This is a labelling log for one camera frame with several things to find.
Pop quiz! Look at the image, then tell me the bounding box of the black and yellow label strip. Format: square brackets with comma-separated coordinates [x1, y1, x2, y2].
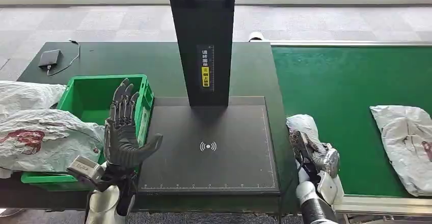
[197, 45, 215, 92]

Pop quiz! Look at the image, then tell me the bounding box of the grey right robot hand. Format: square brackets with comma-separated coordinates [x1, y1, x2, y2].
[288, 130, 340, 183]

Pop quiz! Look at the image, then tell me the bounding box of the green conveyor belt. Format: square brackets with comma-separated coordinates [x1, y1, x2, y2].
[272, 45, 432, 198]

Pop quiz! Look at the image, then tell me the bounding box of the green plastic crate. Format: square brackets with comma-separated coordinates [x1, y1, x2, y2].
[20, 74, 155, 192]

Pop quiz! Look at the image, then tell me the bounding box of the small white plastic parcel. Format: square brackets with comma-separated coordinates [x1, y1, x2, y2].
[286, 114, 326, 149]

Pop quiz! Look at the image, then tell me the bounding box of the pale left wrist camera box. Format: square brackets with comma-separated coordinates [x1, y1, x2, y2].
[67, 155, 106, 187]

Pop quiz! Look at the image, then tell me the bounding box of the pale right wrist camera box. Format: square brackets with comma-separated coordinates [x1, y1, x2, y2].
[317, 170, 345, 206]

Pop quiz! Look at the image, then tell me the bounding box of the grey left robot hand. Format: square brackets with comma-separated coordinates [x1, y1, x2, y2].
[102, 78, 164, 169]

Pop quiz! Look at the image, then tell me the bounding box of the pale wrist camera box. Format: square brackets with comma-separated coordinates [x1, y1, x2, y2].
[67, 155, 106, 187]
[317, 170, 345, 206]

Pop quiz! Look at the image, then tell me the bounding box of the plain white plastic parcel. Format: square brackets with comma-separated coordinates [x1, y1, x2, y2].
[0, 80, 67, 122]

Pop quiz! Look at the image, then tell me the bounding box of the crumpled white parcel dark print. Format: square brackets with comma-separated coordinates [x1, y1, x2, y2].
[369, 105, 432, 198]

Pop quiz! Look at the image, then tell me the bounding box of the white parcel with red print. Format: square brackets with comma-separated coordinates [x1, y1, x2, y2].
[0, 109, 106, 179]

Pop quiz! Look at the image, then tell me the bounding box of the black scanner base plate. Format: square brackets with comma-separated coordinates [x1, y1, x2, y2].
[138, 96, 281, 196]

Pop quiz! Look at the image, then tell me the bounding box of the black scanner column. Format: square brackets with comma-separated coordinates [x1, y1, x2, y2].
[165, 0, 236, 108]

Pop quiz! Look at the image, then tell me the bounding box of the white conveyor roller end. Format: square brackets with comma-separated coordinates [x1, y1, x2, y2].
[249, 31, 268, 43]

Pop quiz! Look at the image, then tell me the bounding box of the silver conveyor frame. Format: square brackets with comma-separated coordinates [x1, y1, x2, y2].
[269, 40, 432, 217]

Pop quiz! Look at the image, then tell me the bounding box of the black power bank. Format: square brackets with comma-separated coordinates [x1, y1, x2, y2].
[38, 49, 63, 69]

